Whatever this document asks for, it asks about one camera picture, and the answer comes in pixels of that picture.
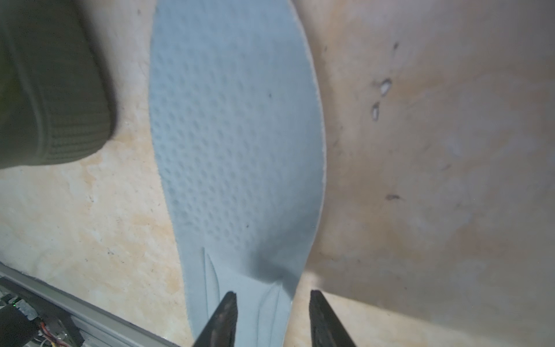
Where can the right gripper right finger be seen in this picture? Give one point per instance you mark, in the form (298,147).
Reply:
(326,328)

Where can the olive green shoe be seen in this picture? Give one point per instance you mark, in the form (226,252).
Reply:
(54,104)

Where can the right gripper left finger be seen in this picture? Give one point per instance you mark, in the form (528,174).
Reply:
(220,331)

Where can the aluminium rail base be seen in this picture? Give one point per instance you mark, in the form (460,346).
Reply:
(73,321)

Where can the right grey insole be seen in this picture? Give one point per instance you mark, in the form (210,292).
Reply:
(239,140)

